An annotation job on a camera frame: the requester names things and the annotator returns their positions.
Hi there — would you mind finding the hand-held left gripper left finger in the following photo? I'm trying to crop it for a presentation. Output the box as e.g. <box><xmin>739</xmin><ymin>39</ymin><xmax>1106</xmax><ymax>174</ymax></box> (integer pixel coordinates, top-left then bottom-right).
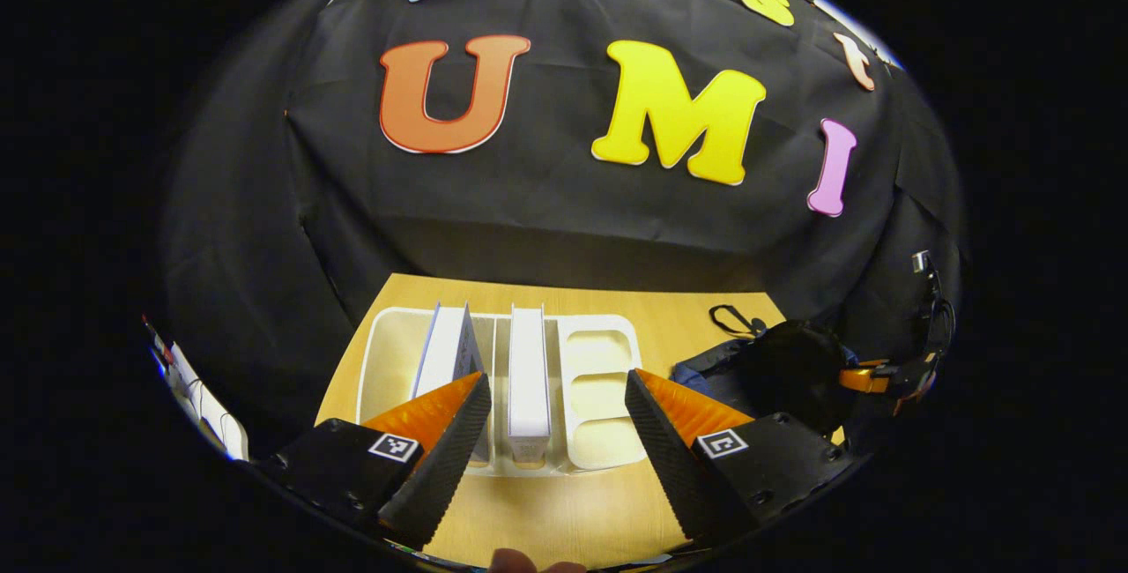
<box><xmin>256</xmin><ymin>370</ymin><xmax>493</xmax><ymax>552</ymax></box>

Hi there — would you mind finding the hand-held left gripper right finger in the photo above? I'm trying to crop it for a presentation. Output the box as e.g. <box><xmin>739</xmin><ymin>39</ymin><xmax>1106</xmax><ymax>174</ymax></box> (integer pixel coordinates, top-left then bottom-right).
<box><xmin>624</xmin><ymin>368</ymin><xmax>854</xmax><ymax>547</ymax></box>

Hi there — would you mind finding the navy blue schoolbag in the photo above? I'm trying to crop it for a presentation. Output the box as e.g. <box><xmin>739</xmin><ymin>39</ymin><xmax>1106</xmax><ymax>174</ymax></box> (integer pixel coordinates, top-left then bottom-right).
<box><xmin>672</xmin><ymin>304</ymin><xmax>860</xmax><ymax>459</ymax></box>

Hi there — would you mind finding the cream plastic bookshelf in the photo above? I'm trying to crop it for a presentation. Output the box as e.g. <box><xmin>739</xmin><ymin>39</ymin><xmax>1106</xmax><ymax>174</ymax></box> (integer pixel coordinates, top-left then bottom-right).
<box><xmin>357</xmin><ymin>307</ymin><xmax>649</xmax><ymax>479</ymax></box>

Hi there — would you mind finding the blue cover white book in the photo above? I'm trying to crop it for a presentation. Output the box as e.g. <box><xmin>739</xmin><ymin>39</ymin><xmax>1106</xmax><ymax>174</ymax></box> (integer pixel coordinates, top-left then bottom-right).
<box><xmin>412</xmin><ymin>302</ymin><xmax>486</xmax><ymax>468</ymax></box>
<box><xmin>507</xmin><ymin>305</ymin><xmax>553</xmax><ymax>468</ymax></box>

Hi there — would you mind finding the white side table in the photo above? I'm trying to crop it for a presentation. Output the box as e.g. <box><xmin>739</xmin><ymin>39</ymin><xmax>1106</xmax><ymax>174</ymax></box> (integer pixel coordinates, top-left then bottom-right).
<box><xmin>166</xmin><ymin>342</ymin><xmax>252</xmax><ymax>461</ymax></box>

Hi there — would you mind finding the black backdrop cloth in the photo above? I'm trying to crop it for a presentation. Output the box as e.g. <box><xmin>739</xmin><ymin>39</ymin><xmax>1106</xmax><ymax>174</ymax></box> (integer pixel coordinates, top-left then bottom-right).
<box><xmin>163</xmin><ymin>0</ymin><xmax>966</xmax><ymax>468</ymax></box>

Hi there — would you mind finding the computer monitor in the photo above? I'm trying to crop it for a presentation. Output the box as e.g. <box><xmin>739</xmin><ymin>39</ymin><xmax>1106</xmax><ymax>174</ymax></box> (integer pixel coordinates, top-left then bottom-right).
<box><xmin>144</xmin><ymin>316</ymin><xmax>177</xmax><ymax>376</ymax></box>

